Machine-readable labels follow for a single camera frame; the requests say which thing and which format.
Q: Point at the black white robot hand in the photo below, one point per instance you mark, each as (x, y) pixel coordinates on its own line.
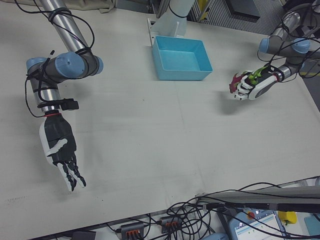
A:
(57, 132)

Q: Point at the grey box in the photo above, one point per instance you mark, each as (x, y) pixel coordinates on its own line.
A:
(312, 225)

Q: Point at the aluminium profile bar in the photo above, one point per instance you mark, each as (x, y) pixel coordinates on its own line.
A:
(262, 197)

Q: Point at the pink dragon fruit green leaves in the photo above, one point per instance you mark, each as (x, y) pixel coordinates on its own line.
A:
(235, 81)

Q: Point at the beige cloth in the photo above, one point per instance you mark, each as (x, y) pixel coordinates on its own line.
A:
(100, 6)

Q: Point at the yellow plastic object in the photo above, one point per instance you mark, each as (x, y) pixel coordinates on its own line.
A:
(287, 217)

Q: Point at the black box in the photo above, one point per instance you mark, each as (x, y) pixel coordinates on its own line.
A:
(83, 236)

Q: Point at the grey hub with orange ports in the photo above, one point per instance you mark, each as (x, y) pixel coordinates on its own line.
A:
(132, 228)
(171, 222)

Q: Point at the grey ribbed panel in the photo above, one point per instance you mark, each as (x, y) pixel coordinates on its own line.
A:
(225, 22)

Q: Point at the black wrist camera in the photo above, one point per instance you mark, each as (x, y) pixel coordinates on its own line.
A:
(70, 105)

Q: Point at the black flat panel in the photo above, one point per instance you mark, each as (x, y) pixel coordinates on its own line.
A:
(245, 8)

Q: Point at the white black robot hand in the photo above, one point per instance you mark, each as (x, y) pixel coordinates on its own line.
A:
(262, 87)

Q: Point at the teach pendant with screen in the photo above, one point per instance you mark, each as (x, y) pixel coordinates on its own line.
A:
(257, 225)

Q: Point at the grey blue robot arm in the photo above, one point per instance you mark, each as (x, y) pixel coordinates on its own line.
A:
(275, 45)
(67, 66)

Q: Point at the light blue plastic bin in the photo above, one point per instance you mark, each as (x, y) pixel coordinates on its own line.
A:
(180, 75)

